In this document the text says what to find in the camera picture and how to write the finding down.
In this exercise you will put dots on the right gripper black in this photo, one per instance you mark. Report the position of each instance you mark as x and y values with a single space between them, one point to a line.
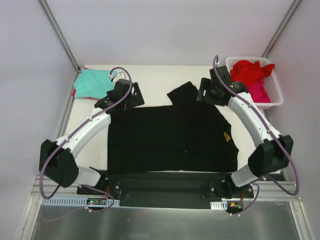
203 89

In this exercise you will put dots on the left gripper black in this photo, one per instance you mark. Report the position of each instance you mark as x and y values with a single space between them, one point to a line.
136 95

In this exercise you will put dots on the black t-shirt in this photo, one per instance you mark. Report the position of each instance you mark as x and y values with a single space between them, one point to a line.
185 136

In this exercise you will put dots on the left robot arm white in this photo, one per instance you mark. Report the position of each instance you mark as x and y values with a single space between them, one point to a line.
58 158

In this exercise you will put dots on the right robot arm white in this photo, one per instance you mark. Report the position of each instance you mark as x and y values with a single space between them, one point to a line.
272 149

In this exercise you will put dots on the red t-shirt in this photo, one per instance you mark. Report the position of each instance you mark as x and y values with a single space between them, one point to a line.
249 73

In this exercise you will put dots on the folded teal t-shirt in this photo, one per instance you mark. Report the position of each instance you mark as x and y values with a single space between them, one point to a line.
106 83

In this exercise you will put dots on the magenta t-shirt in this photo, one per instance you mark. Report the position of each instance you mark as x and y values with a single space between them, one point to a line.
258 92

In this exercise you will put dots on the folded pink t-shirt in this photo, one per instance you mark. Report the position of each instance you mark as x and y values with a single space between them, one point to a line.
87 84

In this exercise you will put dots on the white plastic basket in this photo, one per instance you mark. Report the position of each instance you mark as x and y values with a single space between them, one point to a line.
271 83

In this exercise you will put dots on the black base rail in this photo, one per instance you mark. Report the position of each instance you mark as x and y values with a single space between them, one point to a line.
173 190

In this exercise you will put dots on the right aluminium frame post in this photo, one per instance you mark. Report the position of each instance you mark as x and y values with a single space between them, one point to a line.
280 29

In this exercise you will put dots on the aluminium frame post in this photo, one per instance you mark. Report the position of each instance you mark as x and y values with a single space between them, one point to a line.
59 34
280 29

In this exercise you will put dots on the left aluminium frame post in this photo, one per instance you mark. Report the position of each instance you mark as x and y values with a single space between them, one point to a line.
59 34

